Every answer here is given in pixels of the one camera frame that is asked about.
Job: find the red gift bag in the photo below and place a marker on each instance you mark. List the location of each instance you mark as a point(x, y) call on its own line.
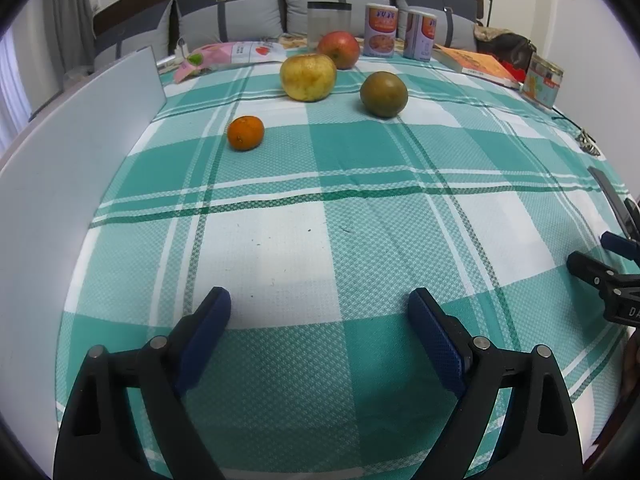
point(515, 71)

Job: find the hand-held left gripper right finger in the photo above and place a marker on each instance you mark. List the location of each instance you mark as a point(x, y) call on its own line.
point(440, 345)

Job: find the grey curtain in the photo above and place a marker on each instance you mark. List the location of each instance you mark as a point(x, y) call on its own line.
point(70, 0)

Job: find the grey sofa cushions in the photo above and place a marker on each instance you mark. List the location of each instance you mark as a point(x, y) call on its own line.
point(125, 9)

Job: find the red apple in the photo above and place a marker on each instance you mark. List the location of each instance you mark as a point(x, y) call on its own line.
point(340, 50)

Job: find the white board panel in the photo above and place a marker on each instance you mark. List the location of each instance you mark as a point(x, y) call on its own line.
point(75, 170)

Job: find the green plaid tablecloth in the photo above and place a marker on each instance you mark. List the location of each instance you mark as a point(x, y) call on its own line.
point(350, 210)

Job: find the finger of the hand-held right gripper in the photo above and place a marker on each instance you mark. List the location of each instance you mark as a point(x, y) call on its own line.
point(622, 243)
point(587, 267)

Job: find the small tangerine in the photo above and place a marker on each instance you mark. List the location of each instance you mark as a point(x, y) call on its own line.
point(245, 133)

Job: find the purple printed can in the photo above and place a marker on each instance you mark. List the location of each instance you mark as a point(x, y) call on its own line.
point(381, 30)
point(419, 35)

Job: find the white sheer curtain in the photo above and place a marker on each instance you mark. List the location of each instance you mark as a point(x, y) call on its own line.
point(20, 75)

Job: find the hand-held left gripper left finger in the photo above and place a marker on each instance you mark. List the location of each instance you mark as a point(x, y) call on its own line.
point(205, 345)

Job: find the orange book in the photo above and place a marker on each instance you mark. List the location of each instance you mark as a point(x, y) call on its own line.
point(477, 66)

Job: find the green-brown pear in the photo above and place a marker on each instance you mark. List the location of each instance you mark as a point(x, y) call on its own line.
point(384, 94)

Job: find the dark brown bag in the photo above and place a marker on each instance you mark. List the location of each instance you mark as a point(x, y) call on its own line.
point(505, 45)

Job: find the white power strip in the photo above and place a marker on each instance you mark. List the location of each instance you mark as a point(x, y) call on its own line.
point(181, 49)

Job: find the bunch of keys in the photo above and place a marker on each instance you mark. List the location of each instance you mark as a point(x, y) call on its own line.
point(588, 142)

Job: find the yellow apple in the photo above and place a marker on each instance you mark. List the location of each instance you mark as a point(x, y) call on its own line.
point(307, 78)

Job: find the pink snack packet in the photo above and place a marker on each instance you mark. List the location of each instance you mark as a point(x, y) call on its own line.
point(240, 52)

